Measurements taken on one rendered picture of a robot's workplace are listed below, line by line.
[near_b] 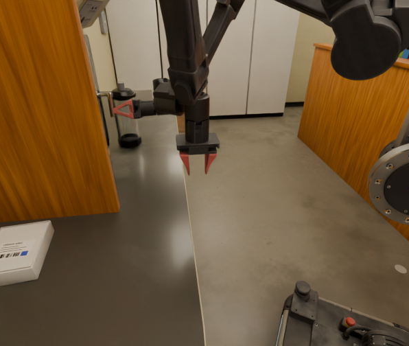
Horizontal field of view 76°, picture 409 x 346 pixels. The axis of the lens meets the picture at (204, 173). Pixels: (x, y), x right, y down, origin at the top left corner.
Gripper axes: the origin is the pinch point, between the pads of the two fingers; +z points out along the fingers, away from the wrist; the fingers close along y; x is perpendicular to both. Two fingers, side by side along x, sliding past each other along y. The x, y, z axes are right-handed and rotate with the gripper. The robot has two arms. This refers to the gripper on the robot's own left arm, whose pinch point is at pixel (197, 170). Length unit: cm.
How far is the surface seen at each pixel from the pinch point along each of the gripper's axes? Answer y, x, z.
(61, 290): 32.2, 19.1, 16.3
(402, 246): -156, -54, 109
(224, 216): -34, -104, 110
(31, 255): 39.7, 11.9, 12.5
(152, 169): 14.0, -29.9, 16.2
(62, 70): 28.8, -6.0, -24.3
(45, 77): 32.6, -6.0, -22.9
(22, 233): 44.8, 4.1, 12.5
